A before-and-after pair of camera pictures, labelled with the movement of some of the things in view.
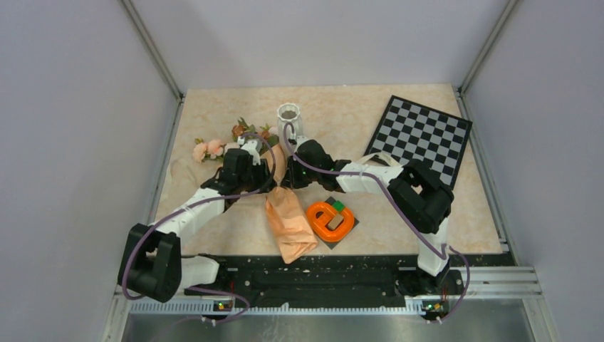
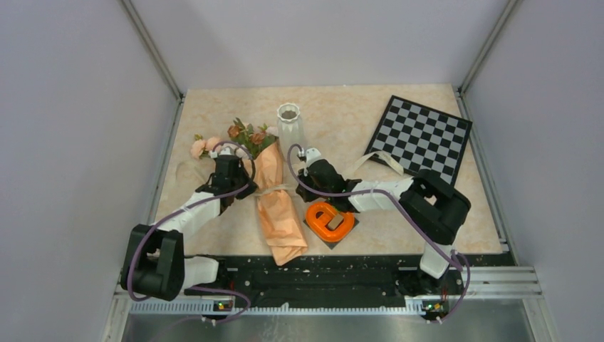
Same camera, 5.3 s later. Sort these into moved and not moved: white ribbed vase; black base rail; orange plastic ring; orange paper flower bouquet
Moved: orange paper flower bouquet
Not moved: orange plastic ring; black base rail; white ribbed vase
